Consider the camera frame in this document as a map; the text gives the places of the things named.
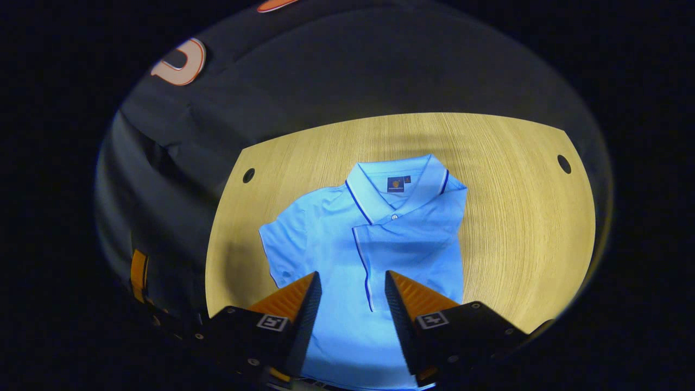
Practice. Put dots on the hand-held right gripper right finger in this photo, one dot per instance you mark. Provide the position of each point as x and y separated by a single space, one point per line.
402 326

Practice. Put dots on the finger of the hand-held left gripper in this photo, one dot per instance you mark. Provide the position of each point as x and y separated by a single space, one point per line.
138 271

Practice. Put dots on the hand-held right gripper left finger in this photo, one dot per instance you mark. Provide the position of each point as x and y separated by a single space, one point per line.
304 326

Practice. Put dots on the light blue T-shirt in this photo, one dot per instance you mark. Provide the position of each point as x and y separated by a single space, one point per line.
402 239

